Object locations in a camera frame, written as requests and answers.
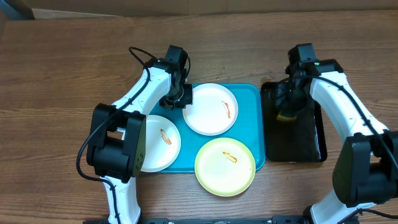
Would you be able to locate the white plate with stain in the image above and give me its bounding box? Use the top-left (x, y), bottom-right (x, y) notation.
top-left (183, 83), bottom-right (239, 136)

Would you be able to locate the yellow-green plate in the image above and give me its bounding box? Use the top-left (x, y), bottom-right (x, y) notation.
top-left (194, 138), bottom-right (256, 197)

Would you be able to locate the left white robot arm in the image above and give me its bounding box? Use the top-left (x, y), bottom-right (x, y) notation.
top-left (76, 57), bottom-right (193, 223)

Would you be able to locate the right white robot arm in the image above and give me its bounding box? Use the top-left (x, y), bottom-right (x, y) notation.
top-left (261, 59), bottom-right (397, 223)

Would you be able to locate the white plate near arm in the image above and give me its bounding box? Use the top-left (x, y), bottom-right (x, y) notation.
top-left (141, 115), bottom-right (182, 172)

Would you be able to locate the black water tray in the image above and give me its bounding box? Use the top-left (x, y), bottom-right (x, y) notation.
top-left (261, 82), bottom-right (327, 162)

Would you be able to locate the blue plastic tray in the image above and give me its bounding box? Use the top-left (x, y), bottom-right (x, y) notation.
top-left (150, 84), bottom-right (266, 173)

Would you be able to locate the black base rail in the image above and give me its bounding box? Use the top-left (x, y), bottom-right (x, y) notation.
top-left (83, 214), bottom-right (360, 224)

